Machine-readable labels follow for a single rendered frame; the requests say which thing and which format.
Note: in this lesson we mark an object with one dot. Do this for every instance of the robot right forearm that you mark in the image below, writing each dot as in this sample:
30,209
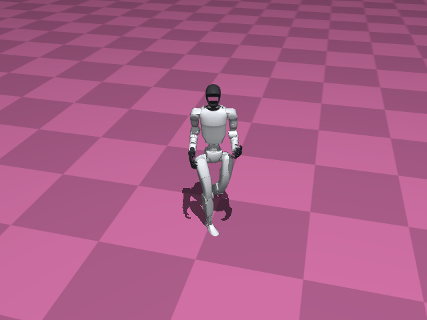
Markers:
193,141

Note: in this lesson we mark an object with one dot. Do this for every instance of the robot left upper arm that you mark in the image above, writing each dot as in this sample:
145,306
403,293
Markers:
233,122

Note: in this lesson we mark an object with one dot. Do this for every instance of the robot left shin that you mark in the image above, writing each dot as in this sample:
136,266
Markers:
214,192

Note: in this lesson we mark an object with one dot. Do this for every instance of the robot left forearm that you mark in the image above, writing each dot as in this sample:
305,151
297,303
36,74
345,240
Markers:
234,143

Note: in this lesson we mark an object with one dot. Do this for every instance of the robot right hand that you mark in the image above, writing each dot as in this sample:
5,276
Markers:
191,154

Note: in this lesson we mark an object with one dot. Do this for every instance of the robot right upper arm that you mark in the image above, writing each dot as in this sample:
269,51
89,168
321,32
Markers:
194,118

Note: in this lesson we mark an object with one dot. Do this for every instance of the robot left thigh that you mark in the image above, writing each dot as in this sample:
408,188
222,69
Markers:
225,172

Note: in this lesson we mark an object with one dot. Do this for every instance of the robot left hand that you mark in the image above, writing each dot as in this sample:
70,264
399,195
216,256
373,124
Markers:
237,152

